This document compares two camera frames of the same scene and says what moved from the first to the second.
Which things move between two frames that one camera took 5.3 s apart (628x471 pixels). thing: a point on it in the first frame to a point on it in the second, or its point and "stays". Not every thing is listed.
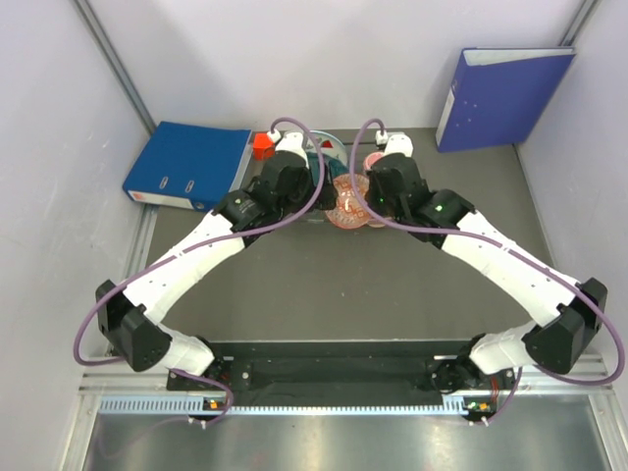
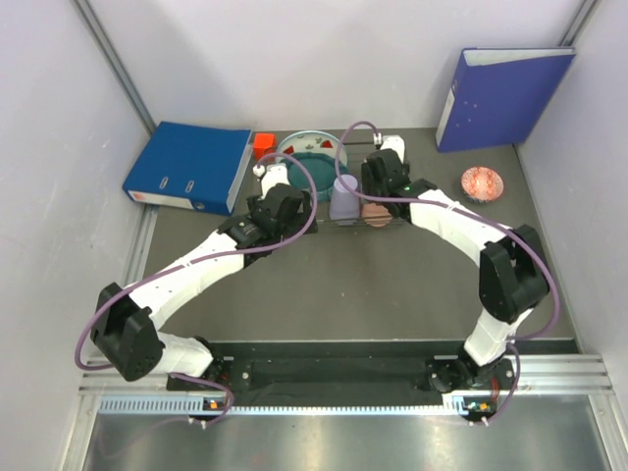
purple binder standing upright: (497, 94) stays
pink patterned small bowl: (348, 213) to (482, 184)
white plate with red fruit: (330, 145) stays
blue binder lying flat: (190, 166) stays
